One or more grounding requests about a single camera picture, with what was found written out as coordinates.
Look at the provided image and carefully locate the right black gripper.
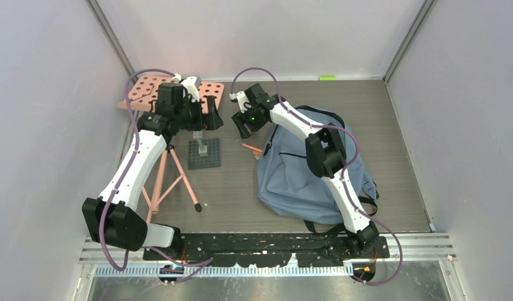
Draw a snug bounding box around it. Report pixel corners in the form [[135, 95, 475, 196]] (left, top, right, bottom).
[[232, 103, 268, 139]]

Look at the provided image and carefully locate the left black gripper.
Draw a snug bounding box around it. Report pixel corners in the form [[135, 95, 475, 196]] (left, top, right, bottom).
[[174, 96, 222, 132]]

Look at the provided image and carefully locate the blue student backpack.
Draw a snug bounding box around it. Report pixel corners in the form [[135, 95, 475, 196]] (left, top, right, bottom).
[[256, 105, 379, 233]]

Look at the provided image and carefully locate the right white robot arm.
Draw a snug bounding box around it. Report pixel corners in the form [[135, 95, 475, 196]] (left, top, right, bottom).
[[230, 84, 379, 258]]

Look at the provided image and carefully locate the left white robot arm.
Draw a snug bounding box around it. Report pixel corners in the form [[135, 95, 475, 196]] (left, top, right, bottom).
[[82, 77, 223, 260]]

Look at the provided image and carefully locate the grey lego baseplate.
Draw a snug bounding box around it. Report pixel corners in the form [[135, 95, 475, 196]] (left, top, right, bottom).
[[188, 138, 221, 170]]

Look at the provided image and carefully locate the pink perforated music stand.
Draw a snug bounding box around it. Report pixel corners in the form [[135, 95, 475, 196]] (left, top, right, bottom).
[[117, 75, 225, 225]]

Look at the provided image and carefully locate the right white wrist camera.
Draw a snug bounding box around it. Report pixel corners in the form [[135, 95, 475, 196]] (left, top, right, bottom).
[[229, 91, 251, 114]]

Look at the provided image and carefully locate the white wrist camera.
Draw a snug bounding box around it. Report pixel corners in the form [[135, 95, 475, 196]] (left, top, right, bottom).
[[171, 73, 201, 102], [229, 91, 251, 114]]

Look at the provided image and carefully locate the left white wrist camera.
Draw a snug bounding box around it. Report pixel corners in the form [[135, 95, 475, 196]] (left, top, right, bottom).
[[171, 73, 201, 102]]

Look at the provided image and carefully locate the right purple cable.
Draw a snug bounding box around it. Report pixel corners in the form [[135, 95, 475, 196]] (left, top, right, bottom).
[[230, 67, 403, 287]]

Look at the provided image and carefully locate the purple cable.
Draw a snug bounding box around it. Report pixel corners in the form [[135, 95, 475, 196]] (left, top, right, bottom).
[[230, 67, 403, 287], [98, 68, 214, 284]]

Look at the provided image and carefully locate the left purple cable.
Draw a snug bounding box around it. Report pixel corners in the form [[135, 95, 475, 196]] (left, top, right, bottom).
[[98, 68, 214, 284]]

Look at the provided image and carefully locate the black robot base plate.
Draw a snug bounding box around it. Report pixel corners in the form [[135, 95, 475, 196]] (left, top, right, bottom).
[[143, 233, 390, 268]]

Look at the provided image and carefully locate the white ribbed cable duct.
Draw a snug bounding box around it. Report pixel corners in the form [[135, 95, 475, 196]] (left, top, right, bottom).
[[94, 263, 353, 277]]

